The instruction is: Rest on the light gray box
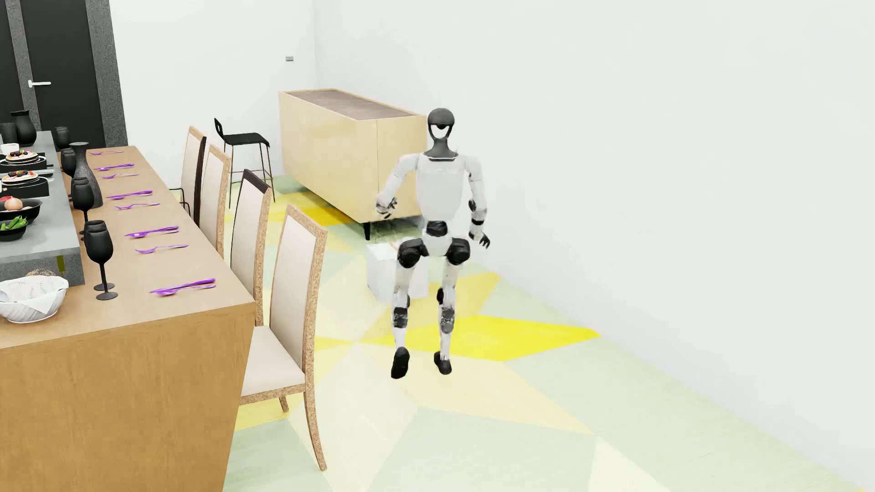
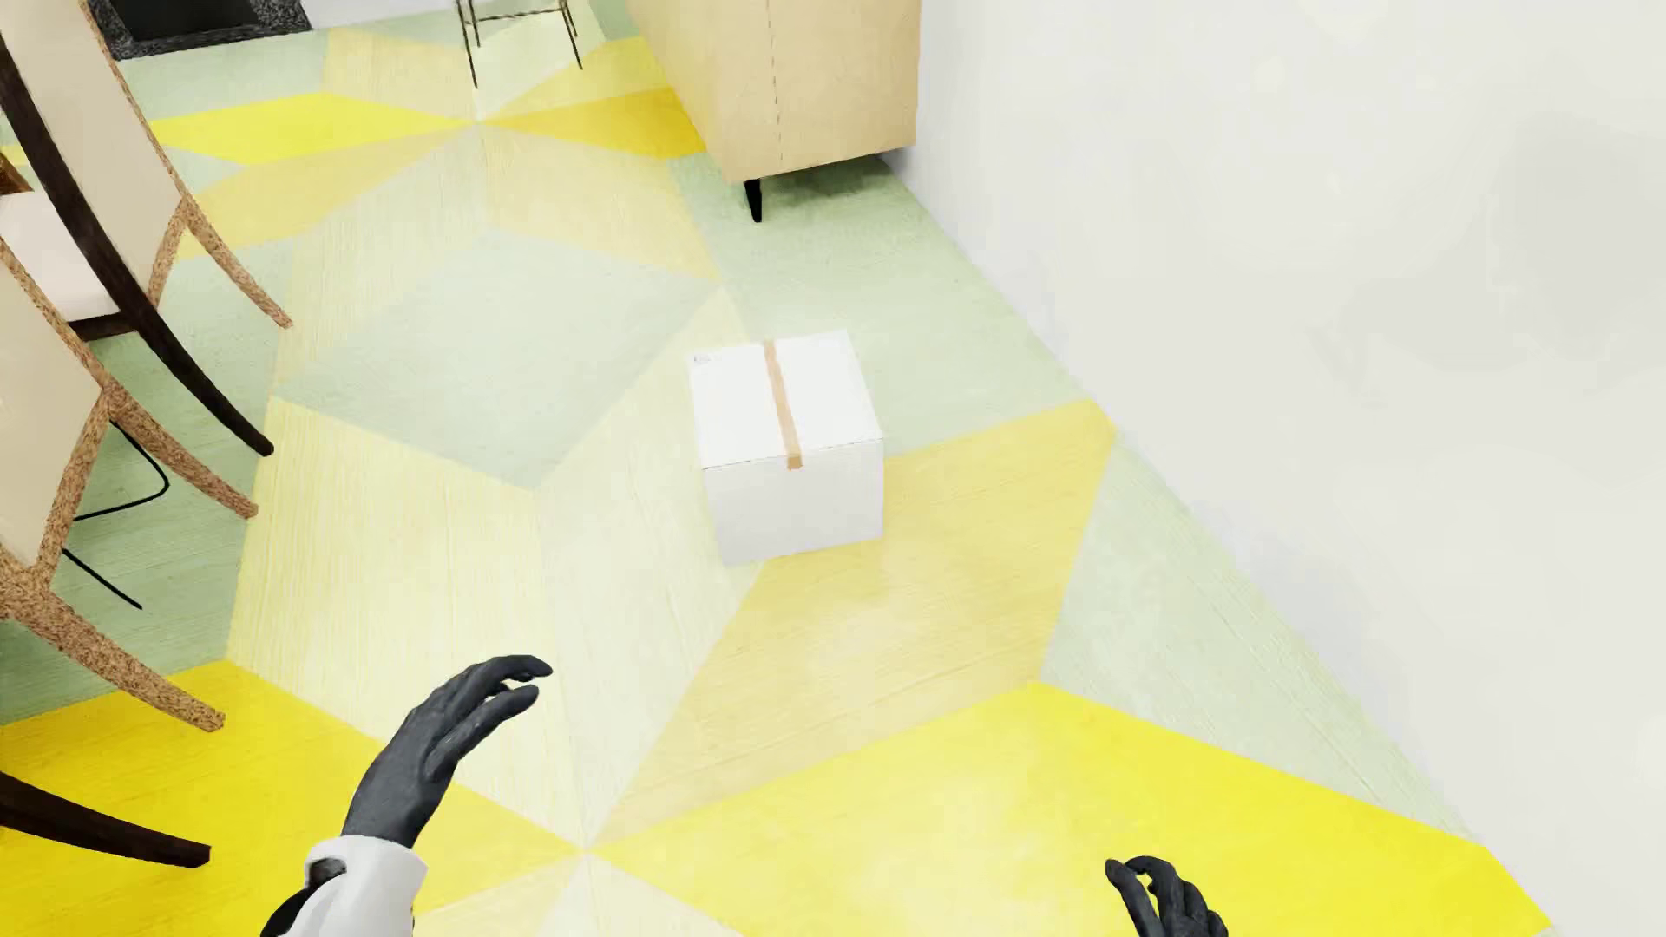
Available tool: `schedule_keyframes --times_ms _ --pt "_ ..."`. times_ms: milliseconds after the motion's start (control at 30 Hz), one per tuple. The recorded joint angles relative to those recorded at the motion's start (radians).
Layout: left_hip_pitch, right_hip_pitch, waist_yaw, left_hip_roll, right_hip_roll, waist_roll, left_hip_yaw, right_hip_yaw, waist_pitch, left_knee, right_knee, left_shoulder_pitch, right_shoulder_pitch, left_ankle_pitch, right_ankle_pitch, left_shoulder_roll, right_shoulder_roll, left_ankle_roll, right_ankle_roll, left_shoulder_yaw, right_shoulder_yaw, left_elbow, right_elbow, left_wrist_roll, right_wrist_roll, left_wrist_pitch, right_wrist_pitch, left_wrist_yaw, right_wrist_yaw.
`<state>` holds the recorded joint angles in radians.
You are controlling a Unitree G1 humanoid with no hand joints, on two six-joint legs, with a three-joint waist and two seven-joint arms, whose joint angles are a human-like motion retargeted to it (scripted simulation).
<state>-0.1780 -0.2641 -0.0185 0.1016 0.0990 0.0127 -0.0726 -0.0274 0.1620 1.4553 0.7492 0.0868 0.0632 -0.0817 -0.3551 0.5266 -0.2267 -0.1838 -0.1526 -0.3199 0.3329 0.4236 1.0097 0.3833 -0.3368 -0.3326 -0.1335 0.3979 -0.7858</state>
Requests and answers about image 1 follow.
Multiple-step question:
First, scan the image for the light gray box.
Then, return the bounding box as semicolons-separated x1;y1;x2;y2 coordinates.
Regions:
365;241;432;302

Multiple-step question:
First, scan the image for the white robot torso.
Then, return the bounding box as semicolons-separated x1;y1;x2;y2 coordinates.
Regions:
414;153;473;239

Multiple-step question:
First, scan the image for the left robot leg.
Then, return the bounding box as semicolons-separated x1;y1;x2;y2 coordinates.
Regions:
433;236;473;376

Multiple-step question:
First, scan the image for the robot leg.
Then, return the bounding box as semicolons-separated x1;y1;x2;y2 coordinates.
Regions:
433;236;473;376
390;237;432;381

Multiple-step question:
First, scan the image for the light wooden sideboard cabinet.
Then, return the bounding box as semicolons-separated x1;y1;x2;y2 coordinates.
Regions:
278;89;429;241

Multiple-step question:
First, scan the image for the right robot leg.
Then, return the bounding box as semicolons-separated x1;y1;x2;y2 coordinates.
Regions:
390;237;432;381

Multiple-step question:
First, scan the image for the black robot head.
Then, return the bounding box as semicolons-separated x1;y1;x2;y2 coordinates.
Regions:
427;108;456;159

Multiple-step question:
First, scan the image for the black bar stool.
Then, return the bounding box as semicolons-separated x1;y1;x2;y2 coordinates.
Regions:
213;118;277;207

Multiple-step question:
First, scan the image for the long wooden dining table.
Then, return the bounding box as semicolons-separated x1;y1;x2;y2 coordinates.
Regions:
0;145;258;492

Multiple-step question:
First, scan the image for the tall black slim vase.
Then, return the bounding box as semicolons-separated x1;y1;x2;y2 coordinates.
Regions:
67;141;104;210

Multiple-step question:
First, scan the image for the gray table centre block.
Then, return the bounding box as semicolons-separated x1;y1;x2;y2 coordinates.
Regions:
0;131;86;287

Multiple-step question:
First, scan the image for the dark gray door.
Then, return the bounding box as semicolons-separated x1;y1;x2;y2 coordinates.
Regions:
0;0;129;149

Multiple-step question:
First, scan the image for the white ribbed bowl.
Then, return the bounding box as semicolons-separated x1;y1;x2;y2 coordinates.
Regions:
0;275;70;324

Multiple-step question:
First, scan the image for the black round jug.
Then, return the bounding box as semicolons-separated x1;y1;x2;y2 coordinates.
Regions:
10;109;38;147

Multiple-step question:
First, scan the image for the cork frame dining chair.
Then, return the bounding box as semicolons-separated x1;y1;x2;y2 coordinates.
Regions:
169;126;208;221
229;169;273;327
238;204;329;473
197;144;233;260

